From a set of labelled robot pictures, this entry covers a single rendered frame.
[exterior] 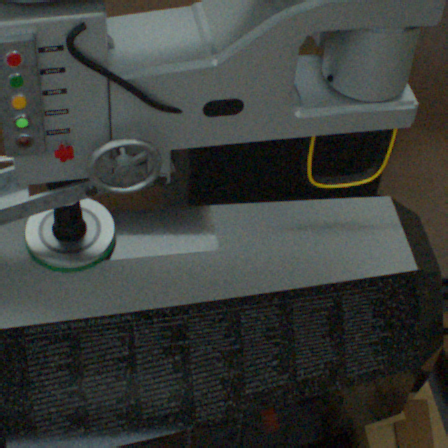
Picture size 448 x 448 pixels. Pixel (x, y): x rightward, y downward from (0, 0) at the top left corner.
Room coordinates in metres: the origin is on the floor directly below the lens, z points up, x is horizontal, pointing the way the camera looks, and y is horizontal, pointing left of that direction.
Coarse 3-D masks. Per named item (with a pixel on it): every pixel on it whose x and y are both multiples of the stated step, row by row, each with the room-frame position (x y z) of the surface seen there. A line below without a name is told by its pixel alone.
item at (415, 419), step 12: (408, 408) 1.30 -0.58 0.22; (420, 408) 1.30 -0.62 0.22; (384, 420) 1.25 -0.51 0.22; (396, 420) 1.25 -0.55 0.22; (408, 420) 1.26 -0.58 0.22; (420, 420) 1.26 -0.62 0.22; (396, 432) 1.22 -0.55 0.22; (408, 432) 1.22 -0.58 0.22; (420, 432) 1.22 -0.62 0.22; (432, 432) 1.22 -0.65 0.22; (396, 444) 1.18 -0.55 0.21; (408, 444) 1.18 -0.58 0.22; (420, 444) 1.18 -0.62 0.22; (432, 444) 1.18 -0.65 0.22
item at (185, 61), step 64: (256, 0) 1.43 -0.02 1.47; (320, 0) 1.39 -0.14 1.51; (384, 0) 1.41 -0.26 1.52; (128, 64) 1.31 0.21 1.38; (192, 64) 1.33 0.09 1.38; (256, 64) 1.35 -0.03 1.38; (320, 64) 1.54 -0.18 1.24; (128, 128) 1.28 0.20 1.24; (192, 128) 1.32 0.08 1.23; (256, 128) 1.35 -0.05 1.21; (320, 128) 1.39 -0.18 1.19; (384, 128) 1.43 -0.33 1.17
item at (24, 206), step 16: (0, 176) 1.35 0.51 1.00; (112, 176) 1.31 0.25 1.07; (144, 176) 1.33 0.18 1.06; (160, 176) 1.30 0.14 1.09; (0, 192) 1.33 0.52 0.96; (16, 192) 1.33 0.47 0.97; (48, 192) 1.28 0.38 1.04; (64, 192) 1.28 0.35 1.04; (80, 192) 1.29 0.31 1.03; (96, 192) 1.29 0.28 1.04; (0, 208) 1.25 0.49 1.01; (16, 208) 1.25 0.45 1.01; (32, 208) 1.26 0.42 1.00; (48, 208) 1.27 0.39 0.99; (0, 224) 1.24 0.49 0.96
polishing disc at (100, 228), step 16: (96, 208) 1.41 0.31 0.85; (32, 224) 1.35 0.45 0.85; (48, 224) 1.35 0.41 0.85; (96, 224) 1.36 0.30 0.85; (112, 224) 1.37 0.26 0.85; (32, 240) 1.30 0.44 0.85; (48, 240) 1.30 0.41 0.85; (80, 240) 1.31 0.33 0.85; (96, 240) 1.31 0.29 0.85; (112, 240) 1.33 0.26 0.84; (48, 256) 1.25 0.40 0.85; (64, 256) 1.26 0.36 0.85; (80, 256) 1.26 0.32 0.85; (96, 256) 1.27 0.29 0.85
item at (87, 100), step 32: (0, 0) 1.28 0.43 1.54; (64, 0) 1.29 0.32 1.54; (96, 0) 1.29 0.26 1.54; (0, 32) 1.21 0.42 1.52; (32, 32) 1.23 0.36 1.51; (64, 32) 1.24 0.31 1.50; (96, 32) 1.26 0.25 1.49; (64, 64) 1.24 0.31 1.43; (64, 96) 1.24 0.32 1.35; (96, 96) 1.26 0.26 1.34; (64, 128) 1.24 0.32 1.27; (96, 128) 1.25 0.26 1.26; (32, 160) 1.22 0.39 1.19
